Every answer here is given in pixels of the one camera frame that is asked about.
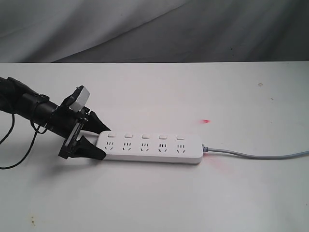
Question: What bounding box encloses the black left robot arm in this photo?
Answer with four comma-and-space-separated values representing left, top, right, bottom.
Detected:
0, 77, 109, 160

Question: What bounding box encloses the grey power cable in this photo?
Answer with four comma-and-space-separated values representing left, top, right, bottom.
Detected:
201, 143, 309, 160

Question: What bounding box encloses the grey backdrop cloth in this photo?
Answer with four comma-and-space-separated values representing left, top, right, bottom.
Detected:
0, 0, 309, 63

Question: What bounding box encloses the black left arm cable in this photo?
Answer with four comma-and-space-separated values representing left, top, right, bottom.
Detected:
0, 94, 49, 169

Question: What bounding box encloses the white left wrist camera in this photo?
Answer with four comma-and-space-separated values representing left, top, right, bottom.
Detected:
67, 86, 90, 112

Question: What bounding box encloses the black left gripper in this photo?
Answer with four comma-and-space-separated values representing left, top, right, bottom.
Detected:
46, 95, 111, 160

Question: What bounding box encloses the white five-outlet power strip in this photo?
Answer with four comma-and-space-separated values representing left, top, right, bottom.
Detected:
96, 131, 204, 164

